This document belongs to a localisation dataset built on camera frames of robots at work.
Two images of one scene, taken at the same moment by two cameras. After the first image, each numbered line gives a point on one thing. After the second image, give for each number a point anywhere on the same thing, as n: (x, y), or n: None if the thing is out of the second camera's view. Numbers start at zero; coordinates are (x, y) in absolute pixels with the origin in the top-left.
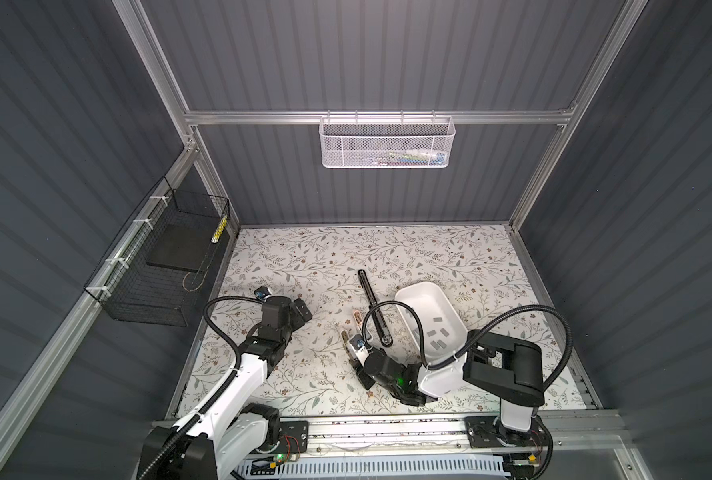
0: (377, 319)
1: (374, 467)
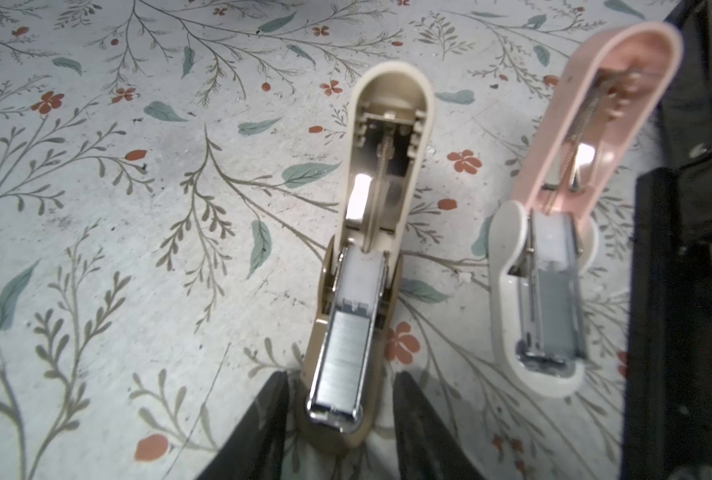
0: (682, 405)
1: None
